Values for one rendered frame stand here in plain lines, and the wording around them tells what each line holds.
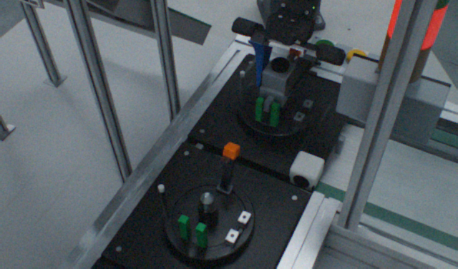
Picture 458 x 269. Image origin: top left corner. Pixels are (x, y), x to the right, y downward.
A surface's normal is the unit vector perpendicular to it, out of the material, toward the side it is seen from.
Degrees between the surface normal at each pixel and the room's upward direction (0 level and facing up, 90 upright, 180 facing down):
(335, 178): 0
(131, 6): 90
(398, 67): 90
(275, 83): 90
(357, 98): 90
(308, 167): 0
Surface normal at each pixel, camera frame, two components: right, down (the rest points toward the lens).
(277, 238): -0.01, -0.65
